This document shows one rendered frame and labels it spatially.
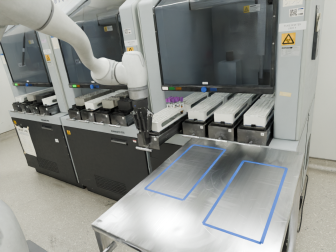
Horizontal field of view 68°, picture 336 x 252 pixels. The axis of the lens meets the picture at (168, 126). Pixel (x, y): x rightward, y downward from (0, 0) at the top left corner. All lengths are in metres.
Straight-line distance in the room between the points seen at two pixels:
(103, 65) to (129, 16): 0.47
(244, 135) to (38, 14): 0.95
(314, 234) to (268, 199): 1.18
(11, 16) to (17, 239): 0.55
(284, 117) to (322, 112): 1.16
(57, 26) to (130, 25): 0.77
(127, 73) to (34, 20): 0.46
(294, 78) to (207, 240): 0.81
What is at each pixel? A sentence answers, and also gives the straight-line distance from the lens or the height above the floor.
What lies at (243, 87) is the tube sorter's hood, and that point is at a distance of 1.24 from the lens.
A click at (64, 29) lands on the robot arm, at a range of 0.85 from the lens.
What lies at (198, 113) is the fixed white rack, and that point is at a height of 0.86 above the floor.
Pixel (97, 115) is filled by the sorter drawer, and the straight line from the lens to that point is 1.79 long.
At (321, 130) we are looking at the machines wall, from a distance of 2.46.
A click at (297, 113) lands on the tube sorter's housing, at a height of 0.87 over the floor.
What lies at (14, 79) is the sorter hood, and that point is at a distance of 2.76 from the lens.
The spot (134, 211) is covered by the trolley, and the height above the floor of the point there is 0.82.
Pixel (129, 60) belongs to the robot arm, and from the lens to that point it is 1.10.
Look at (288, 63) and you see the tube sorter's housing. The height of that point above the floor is 1.09.
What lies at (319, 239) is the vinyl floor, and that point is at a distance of 1.90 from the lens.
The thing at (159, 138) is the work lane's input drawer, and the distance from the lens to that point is 1.22.
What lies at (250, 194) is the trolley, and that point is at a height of 0.82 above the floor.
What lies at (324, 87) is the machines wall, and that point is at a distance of 2.35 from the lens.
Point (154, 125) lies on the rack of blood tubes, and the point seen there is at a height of 0.85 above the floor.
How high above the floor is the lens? 1.27
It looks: 21 degrees down
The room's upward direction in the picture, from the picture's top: 7 degrees counter-clockwise
